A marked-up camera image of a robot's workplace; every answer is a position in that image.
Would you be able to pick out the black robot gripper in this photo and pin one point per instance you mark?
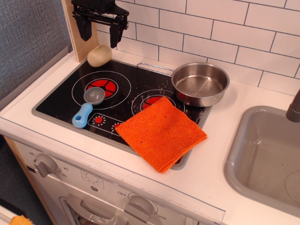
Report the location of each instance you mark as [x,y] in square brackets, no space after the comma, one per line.
[100,11]

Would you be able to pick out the beige toy potato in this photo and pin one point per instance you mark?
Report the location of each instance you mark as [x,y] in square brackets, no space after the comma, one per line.
[99,56]

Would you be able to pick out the black toy stovetop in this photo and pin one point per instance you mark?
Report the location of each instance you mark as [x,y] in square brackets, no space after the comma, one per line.
[128,90]

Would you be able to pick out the blue grey toy spoon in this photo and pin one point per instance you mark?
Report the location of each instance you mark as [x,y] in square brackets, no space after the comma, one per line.
[93,96]

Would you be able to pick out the stainless steel pot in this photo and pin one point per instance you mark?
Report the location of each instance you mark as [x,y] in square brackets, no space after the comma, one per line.
[199,84]

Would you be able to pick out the orange knitted cloth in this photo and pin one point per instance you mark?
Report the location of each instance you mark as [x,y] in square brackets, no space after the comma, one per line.
[161,134]

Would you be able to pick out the grey timer knob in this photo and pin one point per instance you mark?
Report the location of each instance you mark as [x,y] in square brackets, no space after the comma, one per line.
[45,165]

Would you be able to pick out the grey oven knob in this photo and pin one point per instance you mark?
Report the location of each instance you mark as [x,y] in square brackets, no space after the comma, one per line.
[139,208]

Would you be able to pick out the orange yellow object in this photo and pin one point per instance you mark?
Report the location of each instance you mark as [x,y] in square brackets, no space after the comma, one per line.
[20,220]

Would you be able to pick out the grey faucet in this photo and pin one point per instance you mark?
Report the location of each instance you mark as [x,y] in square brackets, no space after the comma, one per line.
[293,112]

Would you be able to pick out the grey plastic sink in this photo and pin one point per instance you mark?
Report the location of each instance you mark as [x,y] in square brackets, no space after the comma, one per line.
[263,163]

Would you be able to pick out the wooden side post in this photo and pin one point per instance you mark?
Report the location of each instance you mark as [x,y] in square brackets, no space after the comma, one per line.
[80,47]

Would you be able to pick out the grey oven door handle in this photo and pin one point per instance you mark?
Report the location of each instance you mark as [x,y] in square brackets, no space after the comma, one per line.
[87,214]

